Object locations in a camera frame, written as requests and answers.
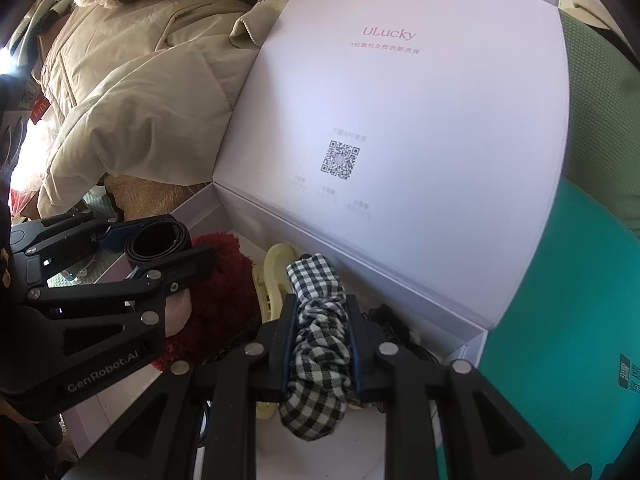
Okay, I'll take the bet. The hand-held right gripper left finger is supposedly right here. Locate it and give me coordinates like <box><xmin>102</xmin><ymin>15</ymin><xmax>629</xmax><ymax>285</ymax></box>
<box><xmin>60</xmin><ymin>294</ymin><xmax>301</xmax><ymax>480</ymax></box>

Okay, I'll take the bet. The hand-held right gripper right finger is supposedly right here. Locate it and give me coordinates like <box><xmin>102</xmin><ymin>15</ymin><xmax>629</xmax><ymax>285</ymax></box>
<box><xmin>345</xmin><ymin>294</ymin><xmax>573</xmax><ymax>480</ymax></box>

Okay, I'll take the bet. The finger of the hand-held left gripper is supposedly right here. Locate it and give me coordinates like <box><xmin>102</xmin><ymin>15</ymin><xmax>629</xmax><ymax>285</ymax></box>
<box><xmin>10</xmin><ymin>212</ymin><xmax>141</xmax><ymax>267</ymax></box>
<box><xmin>27</xmin><ymin>246</ymin><xmax>218</xmax><ymax>326</ymax></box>

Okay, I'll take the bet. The pink round jar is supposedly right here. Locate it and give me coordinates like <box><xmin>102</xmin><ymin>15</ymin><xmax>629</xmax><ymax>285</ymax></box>
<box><xmin>162</xmin><ymin>290</ymin><xmax>196</xmax><ymax>336</ymax></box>

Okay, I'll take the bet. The black white checked scrunchie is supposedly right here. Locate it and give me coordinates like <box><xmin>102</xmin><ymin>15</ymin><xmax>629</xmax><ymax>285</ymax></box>
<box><xmin>279</xmin><ymin>254</ymin><xmax>353</xmax><ymax>442</ymax></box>

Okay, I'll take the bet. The black elastic hair band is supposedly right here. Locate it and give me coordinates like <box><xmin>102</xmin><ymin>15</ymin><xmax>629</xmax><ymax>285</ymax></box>
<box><xmin>125</xmin><ymin>215</ymin><xmax>193</xmax><ymax>263</ymax></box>

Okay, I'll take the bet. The black hair claw clip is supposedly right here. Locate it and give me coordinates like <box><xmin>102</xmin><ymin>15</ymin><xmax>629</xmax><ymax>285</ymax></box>
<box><xmin>362</xmin><ymin>302</ymin><xmax>416</xmax><ymax>348</ymax></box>

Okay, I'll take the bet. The red fluffy scrunchie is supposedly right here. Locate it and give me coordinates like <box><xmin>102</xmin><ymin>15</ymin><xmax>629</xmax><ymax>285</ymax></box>
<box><xmin>155</xmin><ymin>232</ymin><xmax>266</xmax><ymax>371</ymax></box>

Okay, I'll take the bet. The yellow hair claw clip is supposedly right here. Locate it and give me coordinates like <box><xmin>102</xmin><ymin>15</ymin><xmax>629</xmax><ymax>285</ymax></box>
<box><xmin>252</xmin><ymin>243</ymin><xmax>301</xmax><ymax>418</ymax></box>

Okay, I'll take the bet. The white gift box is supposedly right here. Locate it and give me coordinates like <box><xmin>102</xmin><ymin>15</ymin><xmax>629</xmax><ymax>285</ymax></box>
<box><xmin>65</xmin><ymin>0</ymin><xmax>573</xmax><ymax>480</ymax></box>

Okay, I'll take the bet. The beige padded jacket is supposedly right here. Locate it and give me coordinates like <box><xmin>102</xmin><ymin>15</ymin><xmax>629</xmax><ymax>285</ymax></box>
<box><xmin>37</xmin><ymin>0</ymin><xmax>301</xmax><ymax>221</ymax></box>

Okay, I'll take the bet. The teal bubble mailer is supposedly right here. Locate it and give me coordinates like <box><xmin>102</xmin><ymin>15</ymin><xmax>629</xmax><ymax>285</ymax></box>
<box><xmin>432</xmin><ymin>177</ymin><xmax>640</xmax><ymax>480</ymax></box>

